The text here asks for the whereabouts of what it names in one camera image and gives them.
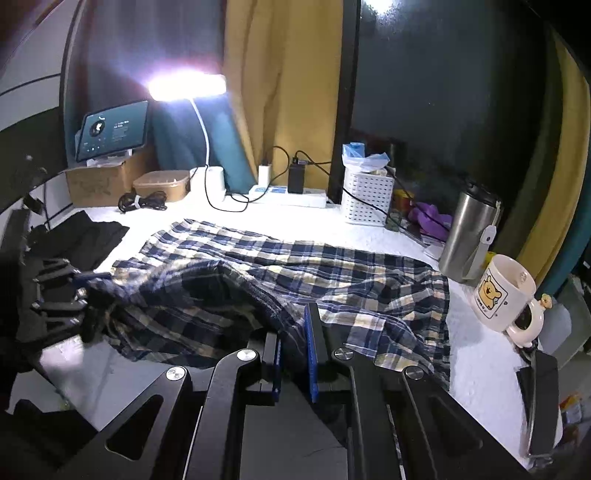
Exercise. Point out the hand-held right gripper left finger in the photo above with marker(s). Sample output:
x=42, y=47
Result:
x=277, y=364

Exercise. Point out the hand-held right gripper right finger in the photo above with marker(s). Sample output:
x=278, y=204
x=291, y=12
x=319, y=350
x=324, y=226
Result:
x=314, y=353

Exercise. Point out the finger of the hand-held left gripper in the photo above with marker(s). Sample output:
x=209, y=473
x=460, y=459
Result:
x=69, y=307
x=94, y=276

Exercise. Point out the plaid pants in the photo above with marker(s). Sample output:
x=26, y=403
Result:
x=323, y=272

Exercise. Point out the black cloth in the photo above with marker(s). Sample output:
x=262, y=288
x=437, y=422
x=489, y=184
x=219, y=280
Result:
x=78, y=240

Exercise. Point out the cardboard box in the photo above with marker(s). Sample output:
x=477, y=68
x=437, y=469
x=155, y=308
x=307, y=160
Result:
x=106, y=182

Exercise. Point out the brown plastic lidded container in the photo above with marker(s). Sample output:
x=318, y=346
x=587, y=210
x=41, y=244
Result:
x=161, y=185

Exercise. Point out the white paper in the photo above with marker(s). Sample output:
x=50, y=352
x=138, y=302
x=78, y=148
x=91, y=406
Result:
x=434, y=252

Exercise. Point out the white power strip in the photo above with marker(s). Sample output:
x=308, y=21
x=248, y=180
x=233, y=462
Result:
x=288, y=197

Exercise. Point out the white perforated basket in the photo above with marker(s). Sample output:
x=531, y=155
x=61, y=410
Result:
x=367, y=199

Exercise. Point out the teal curtain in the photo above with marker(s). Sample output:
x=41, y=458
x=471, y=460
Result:
x=194, y=138

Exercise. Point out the white textured table cover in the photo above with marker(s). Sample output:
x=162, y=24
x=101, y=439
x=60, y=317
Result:
x=485, y=383

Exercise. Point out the small yellow packet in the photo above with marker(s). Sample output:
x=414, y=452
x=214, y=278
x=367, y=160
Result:
x=401, y=201

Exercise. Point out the black charger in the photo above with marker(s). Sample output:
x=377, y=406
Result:
x=295, y=177

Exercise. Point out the purple cloth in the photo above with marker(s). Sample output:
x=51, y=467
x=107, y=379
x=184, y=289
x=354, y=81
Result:
x=431, y=220

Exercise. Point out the white charger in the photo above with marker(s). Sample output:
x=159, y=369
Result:
x=264, y=174

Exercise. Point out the white bear print mug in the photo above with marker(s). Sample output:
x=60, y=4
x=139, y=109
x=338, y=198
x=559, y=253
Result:
x=501, y=297

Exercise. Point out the stainless steel tumbler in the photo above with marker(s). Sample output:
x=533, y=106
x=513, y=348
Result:
x=468, y=230

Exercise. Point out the blue plastic bag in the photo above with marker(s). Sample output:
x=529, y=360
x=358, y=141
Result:
x=362, y=156

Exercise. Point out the white desk lamp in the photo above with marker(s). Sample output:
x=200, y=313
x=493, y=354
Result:
x=187, y=85

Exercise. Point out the black flat object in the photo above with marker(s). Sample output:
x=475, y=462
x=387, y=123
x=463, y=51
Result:
x=542, y=401

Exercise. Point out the yellow curtain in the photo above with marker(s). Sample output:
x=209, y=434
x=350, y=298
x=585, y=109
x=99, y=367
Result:
x=561, y=161
x=281, y=92

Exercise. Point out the black vertical post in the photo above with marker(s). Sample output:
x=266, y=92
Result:
x=347, y=92

